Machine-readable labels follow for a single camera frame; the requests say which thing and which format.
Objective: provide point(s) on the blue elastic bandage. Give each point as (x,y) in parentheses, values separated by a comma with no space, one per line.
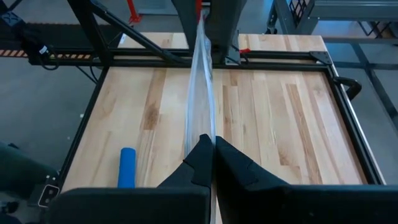
(127,168)

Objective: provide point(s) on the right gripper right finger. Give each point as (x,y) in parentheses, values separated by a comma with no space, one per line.
(311,203)

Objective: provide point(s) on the black aluminium table frame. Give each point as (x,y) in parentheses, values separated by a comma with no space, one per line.
(348,124)

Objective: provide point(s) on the red-tipped rod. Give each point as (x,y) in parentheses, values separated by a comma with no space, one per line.
(133,12)

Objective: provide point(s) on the black rig upright post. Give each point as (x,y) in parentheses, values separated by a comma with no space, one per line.
(90,31)

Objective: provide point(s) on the clear plastic zip bag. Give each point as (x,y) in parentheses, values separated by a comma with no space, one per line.
(200,102)

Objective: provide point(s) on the orange striped hazard strip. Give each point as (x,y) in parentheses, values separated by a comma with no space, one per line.
(68,56)

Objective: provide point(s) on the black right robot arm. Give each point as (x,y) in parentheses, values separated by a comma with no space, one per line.
(21,168)

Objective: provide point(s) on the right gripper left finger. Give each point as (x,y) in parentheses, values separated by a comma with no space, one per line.
(140,202)

